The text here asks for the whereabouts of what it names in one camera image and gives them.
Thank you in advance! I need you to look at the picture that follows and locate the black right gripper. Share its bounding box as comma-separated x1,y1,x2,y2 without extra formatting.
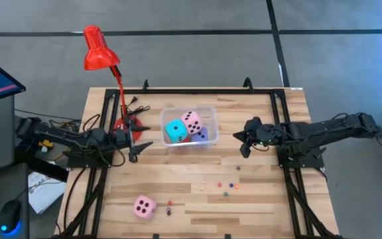
233,116,293,159

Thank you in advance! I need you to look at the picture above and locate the red desk lamp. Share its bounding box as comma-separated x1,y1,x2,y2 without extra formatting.
83,25,145,142

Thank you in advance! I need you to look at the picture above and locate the large teal foam die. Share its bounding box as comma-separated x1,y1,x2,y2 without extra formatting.
164,119,189,144

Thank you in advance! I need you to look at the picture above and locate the white paper booklet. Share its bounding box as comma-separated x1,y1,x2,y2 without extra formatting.
27,161,68,215

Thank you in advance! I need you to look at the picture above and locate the large pink foam die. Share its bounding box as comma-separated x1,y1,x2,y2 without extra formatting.
133,195,158,220
180,110,204,135

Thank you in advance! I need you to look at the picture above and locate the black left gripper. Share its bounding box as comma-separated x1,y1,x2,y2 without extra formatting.
116,119,155,163

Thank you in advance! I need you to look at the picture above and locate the clear plastic container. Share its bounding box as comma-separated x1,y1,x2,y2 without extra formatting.
160,105,220,148

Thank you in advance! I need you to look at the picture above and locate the black computer mouse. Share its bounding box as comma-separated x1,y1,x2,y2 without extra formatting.
0,198,23,236

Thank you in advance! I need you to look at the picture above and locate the large purple foam die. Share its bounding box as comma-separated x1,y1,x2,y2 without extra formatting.
190,127,210,143

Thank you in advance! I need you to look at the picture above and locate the black lamp power cable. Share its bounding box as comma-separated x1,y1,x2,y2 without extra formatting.
121,96,151,118

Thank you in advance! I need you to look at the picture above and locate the black cable bundle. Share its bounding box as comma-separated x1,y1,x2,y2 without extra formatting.
58,167,109,238
283,167,331,237

